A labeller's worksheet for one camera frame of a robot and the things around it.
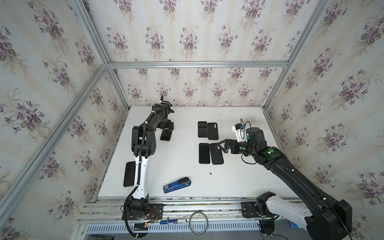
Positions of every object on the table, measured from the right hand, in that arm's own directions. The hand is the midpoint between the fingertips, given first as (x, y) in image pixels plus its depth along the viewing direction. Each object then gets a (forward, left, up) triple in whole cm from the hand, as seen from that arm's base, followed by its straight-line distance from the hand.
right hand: (222, 145), depth 76 cm
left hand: (+24, +36, -15) cm, 45 cm away
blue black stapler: (-13, +22, -17) cm, 31 cm away
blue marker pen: (-30, +25, -18) cm, 43 cm away
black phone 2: (+4, +8, -17) cm, 19 cm away
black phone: (+25, +8, -18) cm, 32 cm away
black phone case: (+5, 0, -19) cm, 19 cm away
